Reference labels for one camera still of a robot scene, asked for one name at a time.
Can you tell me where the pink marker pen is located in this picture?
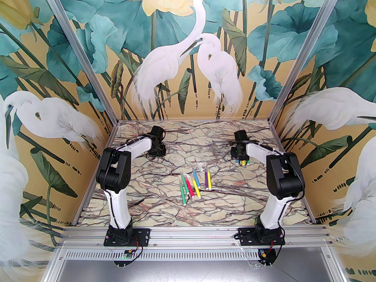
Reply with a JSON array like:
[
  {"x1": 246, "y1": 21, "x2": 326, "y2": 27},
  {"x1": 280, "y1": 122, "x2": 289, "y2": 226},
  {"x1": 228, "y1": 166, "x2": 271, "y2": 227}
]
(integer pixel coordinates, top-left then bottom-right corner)
[{"x1": 186, "y1": 174, "x2": 195, "y2": 198}]

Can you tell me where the grey metal panel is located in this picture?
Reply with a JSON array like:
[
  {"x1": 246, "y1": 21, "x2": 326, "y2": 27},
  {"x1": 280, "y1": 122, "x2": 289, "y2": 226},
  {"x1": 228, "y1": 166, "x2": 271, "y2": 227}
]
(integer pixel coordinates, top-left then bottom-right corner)
[{"x1": 44, "y1": 260, "x2": 327, "y2": 282}]

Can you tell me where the aluminium frame post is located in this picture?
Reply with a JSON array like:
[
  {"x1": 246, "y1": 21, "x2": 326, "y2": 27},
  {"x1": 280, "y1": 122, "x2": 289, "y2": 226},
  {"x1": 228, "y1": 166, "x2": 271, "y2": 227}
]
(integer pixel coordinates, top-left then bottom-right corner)
[
  {"x1": 269, "y1": 0, "x2": 347, "y2": 122},
  {"x1": 38, "y1": 0, "x2": 119, "y2": 122}
]

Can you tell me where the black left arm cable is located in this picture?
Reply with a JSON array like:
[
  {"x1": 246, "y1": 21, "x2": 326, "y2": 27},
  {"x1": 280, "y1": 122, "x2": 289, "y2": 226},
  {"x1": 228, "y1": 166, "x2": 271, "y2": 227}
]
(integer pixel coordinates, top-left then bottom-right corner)
[{"x1": 109, "y1": 141, "x2": 141, "y2": 228}]

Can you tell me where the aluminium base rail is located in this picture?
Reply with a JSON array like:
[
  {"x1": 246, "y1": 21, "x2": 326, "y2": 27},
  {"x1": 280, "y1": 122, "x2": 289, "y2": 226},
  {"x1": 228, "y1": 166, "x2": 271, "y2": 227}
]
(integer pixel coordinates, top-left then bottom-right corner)
[{"x1": 57, "y1": 226, "x2": 335, "y2": 249}]

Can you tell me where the black board bracket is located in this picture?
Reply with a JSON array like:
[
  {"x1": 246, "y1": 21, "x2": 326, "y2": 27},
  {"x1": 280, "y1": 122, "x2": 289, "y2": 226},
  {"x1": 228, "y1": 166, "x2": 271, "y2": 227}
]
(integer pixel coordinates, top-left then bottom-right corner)
[{"x1": 255, "y1": 247, "x2": 278, "y2": 267}]

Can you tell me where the slotted aluminium cable tray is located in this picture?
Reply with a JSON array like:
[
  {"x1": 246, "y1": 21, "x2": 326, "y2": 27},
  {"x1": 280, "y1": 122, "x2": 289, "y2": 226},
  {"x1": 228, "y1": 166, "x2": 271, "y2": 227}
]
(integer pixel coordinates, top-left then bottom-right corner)
[{"x1": 59, "y1": 249, "x2": 294, "y2": 261}]

